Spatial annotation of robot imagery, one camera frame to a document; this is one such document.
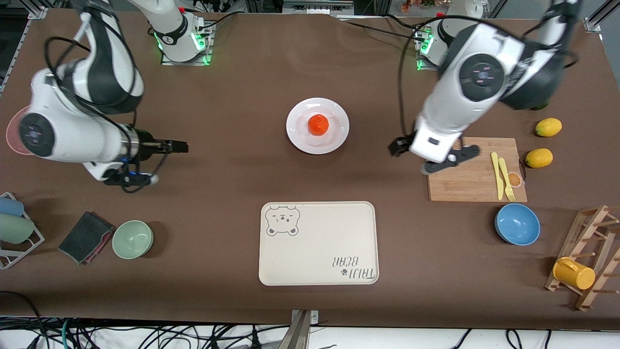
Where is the orange fruit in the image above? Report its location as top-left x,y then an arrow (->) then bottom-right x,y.
308,114 -> 330,136

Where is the white round plate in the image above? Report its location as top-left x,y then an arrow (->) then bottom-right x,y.
286,97 -> 350,155

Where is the bamboo cutting board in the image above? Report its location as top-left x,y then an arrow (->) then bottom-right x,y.
424,136 -> 528,203

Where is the yellow plastic knife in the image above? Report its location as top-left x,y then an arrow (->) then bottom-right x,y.
491,152 -> 505,201

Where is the pale green bowl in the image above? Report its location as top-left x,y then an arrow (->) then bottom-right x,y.
112,220 -> 155,260

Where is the pink folded cloth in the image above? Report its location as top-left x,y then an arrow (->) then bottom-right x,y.
82,227 -> 116,265

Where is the yellow plastic fork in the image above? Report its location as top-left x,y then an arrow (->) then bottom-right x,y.
498,157 -> 516,202

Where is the dark grey folded cloth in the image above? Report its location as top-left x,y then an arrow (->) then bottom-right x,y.
58,211 -> 114,265

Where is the cream bear print tray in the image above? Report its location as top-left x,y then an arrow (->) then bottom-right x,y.
258,201 -> 380,286

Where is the yellow lemon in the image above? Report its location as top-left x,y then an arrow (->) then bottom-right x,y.
535,117 -> 563,138
525,148 -> 554,169

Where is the pink bowl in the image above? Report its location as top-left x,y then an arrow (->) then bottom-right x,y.
6,107 -> 34,157

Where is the blue bowl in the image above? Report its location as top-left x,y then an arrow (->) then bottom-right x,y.
494,203 -> 541,247

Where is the light blue cup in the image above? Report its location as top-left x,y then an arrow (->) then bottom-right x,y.
0,196 -> 25,217

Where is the pale green cup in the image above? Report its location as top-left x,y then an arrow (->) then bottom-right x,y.
0,213 -> 35,244

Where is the wooden cup rack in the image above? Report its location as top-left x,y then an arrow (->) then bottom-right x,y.
544,205 -> 620,312

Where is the yellow mug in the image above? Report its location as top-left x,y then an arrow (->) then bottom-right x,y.
553,257 -> 596,291

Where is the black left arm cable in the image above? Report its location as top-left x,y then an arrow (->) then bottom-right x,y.
397,15 -> 579,141

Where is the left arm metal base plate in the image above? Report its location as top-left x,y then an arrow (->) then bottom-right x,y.
416,24 -> 441,72

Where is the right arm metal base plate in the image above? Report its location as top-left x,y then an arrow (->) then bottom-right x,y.
161,22 -> 214,66

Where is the black cable at left base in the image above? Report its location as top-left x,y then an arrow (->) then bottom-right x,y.
337,18 -> 427,40

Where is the black cable at base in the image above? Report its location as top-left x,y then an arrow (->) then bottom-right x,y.
337,18 -> 427,40
196,11 -> 239,31

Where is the black cable at right base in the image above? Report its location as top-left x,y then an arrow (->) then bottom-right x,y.
196,11 -> 239,31

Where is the white wire rack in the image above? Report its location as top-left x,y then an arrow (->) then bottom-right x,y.
0,192 -> 46,270

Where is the aluminium frame profile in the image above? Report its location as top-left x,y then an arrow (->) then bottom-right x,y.
282,0 -> 355,15

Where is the black floor cable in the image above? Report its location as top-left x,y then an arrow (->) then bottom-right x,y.
0,290 -> 49,349

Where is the metal bracket at table edge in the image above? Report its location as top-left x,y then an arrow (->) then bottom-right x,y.
290,309 -> 319,349

